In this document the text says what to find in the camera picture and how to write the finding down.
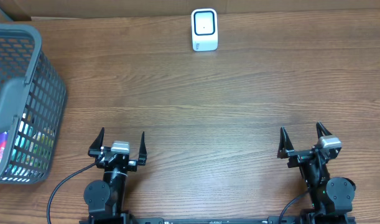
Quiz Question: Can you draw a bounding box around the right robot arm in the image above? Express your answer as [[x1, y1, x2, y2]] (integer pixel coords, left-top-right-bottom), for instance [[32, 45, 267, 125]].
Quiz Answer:
[[277, 122, 356, 223]]

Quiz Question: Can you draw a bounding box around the white barcode scanner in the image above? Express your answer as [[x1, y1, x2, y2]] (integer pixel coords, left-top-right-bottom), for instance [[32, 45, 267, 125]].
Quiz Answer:
[[191, 8, 218, 52]]

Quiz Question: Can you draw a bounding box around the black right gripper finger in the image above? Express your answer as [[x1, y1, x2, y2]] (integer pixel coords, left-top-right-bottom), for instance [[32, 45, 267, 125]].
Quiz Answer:
[[316, 121, 331, 138], [277, 127, 294, 159]]

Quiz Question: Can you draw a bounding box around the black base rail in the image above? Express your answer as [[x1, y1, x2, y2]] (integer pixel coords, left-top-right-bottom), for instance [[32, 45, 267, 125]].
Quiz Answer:
[[79, 213, 357, 224]]

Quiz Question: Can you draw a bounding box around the grey plastic mesh basket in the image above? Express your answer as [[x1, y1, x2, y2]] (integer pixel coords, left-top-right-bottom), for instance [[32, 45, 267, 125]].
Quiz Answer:
[[0, 24, 68, 184]]

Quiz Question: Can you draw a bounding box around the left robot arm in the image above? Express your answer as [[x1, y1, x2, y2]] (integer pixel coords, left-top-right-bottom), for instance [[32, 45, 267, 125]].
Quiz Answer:
[[81, 128, 147, 224]]

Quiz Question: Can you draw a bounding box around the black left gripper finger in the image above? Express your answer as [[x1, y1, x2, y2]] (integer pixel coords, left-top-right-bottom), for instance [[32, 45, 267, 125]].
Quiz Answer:
[[137, 132, 147, 165], [88, 127, 104, 156]]

